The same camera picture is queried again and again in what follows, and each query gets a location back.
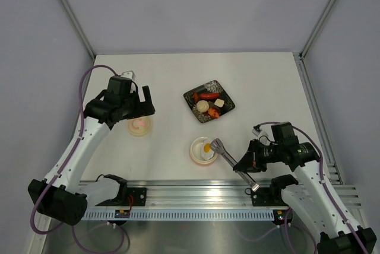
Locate toy white bun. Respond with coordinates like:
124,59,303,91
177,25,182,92
196,100,210,113

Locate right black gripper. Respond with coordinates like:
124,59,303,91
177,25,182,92
234,138,283,172

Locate black mounting plate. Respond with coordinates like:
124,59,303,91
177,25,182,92
116,188,147,207
251,187,287,207

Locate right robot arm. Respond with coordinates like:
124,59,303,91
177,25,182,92
233,122,377,253

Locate pink and cream lunch bowl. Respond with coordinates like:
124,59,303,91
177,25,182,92
189,137,218,166

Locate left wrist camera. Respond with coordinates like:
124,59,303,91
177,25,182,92
120,71,136,81

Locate left aluminium frame post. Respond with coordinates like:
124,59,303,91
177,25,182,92
58,0,96,62

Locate aluminium frame post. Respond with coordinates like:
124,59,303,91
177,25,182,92
58,0,96,62
299,0,338,61

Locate aluminium rail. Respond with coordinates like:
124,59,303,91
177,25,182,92
77,179,362,207

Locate toy red sausage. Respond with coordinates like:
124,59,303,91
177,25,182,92
199,93,220,100

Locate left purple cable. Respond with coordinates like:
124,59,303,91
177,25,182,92
30,65,130,250

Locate toy orange chicken wing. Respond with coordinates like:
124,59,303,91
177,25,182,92
207,107,220,119

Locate metal tongs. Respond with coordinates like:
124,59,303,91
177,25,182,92
210,138,260,192

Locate black patterned square plate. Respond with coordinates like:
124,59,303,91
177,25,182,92
183,80,236,123

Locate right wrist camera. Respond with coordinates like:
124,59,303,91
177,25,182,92
252,126,267,138

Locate right aluminium frame post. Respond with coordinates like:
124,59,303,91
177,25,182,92
299,0,338,61

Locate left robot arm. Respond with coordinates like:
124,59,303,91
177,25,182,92
28,76,155,226

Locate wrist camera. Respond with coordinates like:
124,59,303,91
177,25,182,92
252,126,267,138
120,71,136,81

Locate toy fried egg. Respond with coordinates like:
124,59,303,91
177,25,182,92
201,138,214,161

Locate white slotted cable duct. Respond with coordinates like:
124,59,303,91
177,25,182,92
83,208,274,221

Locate toy cheese cube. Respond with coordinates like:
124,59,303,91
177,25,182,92
214,99,224,107

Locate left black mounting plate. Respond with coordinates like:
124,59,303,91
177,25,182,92
116,188,147,207

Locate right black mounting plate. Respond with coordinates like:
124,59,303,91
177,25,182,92
251,187,287,207

